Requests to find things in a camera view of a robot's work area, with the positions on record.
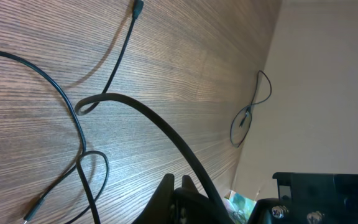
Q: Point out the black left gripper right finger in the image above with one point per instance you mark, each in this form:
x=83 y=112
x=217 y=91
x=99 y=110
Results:
x=192 y=207

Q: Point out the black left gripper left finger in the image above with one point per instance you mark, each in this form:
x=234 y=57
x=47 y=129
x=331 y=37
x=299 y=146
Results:
x=157 y=210

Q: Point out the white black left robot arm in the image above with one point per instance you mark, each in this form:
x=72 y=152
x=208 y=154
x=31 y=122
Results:
x=302 y=198

